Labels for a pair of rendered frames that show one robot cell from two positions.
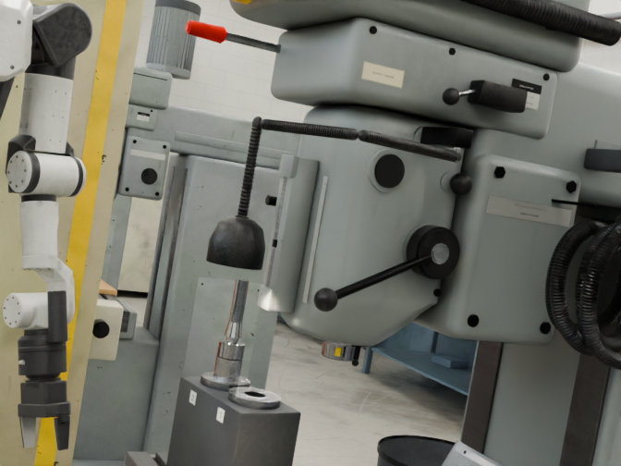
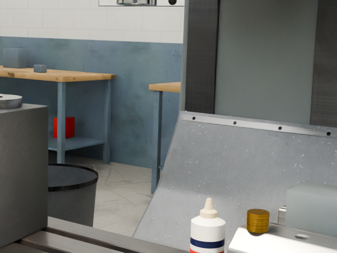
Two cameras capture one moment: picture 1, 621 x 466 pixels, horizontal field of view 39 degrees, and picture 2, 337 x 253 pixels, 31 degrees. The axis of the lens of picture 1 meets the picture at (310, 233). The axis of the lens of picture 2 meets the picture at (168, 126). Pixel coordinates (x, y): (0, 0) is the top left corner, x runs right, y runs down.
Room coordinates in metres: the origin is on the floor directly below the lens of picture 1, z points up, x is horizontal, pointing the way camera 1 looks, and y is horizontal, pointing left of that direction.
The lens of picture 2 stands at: (0.59, 0.27, 1.24)
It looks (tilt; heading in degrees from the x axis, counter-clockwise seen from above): 8 degrees down; 330
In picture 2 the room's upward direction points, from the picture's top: 2 degrees clockwise
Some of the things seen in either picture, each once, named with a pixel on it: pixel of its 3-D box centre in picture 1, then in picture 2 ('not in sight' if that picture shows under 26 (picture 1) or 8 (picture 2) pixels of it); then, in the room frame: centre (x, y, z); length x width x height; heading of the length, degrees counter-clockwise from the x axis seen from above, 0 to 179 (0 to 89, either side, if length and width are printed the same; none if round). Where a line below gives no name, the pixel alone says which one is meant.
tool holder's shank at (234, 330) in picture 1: (237, 311); not in sight; (1.56, 0.11, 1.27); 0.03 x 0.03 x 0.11
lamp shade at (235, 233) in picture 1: (237, 239); not in sight; (1.11, 0.09, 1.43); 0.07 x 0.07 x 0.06
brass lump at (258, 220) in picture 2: not in sight; (257, 220); (1.05, -0.10, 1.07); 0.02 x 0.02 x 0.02
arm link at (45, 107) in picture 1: (45, 135); not in sight; (1.69, 0.53, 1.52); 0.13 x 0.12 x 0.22; 141
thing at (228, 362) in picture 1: (228, 361); not in sight; (1.56, 0.11, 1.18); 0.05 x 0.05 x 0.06
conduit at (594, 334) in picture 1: (598, 282); not in sight; (1.19, -0.40, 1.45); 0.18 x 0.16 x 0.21; 117
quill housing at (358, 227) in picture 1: (363, 226); not in sight; (1.25, -0.07, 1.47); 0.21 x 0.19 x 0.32; 27
